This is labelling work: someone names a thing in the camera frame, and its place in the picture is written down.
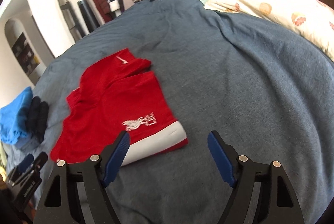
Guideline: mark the black rolled mat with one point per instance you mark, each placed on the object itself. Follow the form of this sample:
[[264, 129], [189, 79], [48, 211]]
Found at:
[[88, 15]]

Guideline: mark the grey-blue bed cover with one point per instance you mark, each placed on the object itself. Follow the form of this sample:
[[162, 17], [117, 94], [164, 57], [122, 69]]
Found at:
[[267, 91]]

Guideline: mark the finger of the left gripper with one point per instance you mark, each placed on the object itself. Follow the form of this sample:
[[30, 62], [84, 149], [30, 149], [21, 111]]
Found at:
[[32, 165]]

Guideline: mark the red football shorts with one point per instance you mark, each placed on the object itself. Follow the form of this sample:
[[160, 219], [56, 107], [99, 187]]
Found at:
[[118, 93]]

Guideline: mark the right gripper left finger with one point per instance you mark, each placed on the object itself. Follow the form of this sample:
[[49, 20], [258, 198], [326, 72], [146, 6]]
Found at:
[[60, 201]]

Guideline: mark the folded dark navy garment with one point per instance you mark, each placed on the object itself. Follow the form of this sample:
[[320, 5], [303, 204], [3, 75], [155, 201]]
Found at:
[[33, 113]]

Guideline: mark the folded blue garment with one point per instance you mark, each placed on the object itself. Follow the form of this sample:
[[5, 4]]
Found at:
[[13, 119]]

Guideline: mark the floral cream pillow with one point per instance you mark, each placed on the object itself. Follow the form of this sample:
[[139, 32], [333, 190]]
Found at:
[[311, 19]]

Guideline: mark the grey metal ladder shelf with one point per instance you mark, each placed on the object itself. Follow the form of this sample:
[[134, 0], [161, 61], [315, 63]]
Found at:
[[72, 21]]

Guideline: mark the arched wall shelf niche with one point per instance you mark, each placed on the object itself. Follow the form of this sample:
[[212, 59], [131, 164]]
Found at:
[[23, 51]]

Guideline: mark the folded black garment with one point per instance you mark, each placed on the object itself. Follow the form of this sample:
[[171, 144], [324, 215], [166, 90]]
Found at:
[[42, 118]]

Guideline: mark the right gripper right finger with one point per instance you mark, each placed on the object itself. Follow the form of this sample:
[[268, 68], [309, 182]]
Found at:
[[277, 201]]

